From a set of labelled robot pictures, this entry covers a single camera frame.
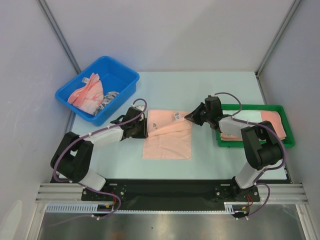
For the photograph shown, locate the blue plastic bin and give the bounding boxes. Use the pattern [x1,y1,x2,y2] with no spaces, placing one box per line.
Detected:
[55,56,140,126]

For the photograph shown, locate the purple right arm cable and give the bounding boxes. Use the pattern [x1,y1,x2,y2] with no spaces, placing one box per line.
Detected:
[212,91,287,221]

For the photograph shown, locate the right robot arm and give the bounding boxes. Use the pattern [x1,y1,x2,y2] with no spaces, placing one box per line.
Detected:
[184,94,287,201]

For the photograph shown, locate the patterned towel in bin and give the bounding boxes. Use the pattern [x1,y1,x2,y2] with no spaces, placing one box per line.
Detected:
[93,91,119,116]

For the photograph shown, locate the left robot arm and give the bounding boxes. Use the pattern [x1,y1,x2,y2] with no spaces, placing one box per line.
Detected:
[50,105,148,200]

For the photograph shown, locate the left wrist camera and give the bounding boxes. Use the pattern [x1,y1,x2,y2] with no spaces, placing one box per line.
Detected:
[135,105,146,112]

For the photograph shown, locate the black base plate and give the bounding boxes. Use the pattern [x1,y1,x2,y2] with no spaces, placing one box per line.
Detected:
[80,179,263,212]

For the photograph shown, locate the pink towel in bin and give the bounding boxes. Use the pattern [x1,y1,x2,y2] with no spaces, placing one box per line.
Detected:
[67,73,104,115]

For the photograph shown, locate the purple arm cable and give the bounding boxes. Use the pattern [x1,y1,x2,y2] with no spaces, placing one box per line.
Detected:
[212,91,287,221]
[49,98,147,227]

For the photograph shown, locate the aluminium frame rail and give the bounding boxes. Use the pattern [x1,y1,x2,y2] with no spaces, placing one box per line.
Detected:
[35,183,309,205]

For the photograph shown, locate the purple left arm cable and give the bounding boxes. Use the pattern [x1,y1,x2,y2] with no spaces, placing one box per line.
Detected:
[49,98,147,227]

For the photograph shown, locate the white slotted cable duct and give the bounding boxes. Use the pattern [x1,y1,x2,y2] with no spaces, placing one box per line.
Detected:
[46,202,121,213]

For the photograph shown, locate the light pink embroidered towel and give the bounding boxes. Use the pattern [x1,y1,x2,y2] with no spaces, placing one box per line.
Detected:
[142,109,193,160]

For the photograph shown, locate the green plastic tray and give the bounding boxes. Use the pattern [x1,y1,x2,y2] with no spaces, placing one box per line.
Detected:
[215,104,295,153]

